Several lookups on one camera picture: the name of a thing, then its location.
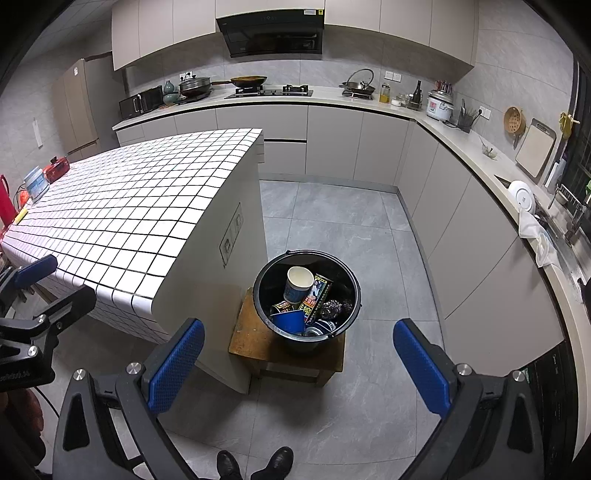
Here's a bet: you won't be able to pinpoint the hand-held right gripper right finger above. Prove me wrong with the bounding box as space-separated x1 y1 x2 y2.
392 318 546 480

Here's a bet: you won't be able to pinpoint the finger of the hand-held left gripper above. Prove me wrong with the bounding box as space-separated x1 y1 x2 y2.
34 287 98 344
0 254 59 308

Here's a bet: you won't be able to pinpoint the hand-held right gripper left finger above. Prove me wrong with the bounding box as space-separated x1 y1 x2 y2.
52 318 206 480

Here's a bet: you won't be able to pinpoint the steel wool scrubber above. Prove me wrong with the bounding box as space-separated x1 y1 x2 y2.
322 298 354 319

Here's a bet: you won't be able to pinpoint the black bucket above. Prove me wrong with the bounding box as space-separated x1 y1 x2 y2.
252 249 362 354

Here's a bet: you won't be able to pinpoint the black yellow drink can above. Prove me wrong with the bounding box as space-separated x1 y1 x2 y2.
299 274 334 324

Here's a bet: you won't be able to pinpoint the blue white paper cup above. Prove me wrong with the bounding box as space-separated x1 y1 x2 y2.
284 266 315 304

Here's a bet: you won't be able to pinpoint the red thermos jug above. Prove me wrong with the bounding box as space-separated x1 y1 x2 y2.
0 174 17 227

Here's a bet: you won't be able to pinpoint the wooden stool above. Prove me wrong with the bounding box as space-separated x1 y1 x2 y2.
228 288 346 388

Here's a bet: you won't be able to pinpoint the white blue plastic jar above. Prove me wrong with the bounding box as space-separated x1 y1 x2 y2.
23 166 51 203

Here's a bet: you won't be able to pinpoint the red cooking pot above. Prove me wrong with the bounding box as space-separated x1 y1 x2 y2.
42 156 71 182

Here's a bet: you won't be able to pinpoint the person's left black shoe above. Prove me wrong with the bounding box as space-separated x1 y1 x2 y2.
216 450 245 480

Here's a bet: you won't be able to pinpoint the person's black shoe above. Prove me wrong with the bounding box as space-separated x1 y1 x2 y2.
216 450 245 480
252 446 295 480

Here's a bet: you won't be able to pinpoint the black white checked tablecloth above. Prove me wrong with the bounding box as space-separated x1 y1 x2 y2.
0 128 264 344

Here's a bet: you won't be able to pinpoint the black built-in dishwasher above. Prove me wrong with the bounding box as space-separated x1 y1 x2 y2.
522 339 580 480

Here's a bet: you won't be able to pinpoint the person's right black shoe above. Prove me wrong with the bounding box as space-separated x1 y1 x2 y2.
252 446 295 480

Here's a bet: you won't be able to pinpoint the beige refrigerator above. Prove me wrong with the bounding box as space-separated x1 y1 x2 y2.
52 55 127 162

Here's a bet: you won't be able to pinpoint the white dish cloth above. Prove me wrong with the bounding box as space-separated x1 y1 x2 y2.
517 208 561 268

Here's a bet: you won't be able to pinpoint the grey table base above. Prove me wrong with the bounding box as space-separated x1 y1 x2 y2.
154 129 269 395

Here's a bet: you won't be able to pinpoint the white plate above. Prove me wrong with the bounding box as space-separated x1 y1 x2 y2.
508 180 536 214

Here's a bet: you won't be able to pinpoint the black microwave oven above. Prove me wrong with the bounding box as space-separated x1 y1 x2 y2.
119 85 164 121

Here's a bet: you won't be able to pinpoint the metal sink faucet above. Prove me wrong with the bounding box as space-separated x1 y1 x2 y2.
556 185 591 245

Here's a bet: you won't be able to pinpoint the white plastic bottle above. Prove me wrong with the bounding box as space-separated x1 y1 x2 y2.
547 159 568 190

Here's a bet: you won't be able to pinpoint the white cutting board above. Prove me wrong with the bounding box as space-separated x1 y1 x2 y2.
515 117 557 180

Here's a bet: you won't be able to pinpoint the black utensil holder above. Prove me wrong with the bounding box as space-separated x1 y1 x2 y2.
457 99 481 134

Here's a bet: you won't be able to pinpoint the grey pot with lid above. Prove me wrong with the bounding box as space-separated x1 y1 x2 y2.
178 74 214 99

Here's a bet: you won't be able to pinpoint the white rice cooker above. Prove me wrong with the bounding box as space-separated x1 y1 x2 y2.
426 90 458 123

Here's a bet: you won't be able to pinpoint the bamboo strainer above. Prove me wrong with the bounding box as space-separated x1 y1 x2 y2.
503 106 526 134

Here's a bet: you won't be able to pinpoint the black gas stove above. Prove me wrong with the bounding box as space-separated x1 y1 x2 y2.
225 84 315 100

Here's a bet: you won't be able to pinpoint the black wok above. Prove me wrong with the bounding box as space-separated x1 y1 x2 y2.
210 75 269 89

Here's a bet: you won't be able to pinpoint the black range hood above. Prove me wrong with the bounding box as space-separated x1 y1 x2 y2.
215 7 325 58

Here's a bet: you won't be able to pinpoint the beige upper wall cabinets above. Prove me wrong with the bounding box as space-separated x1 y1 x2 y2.
111 0 478 79

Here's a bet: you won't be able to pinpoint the metal pan with hoop handle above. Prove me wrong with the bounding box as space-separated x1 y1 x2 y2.
339 68 376 100

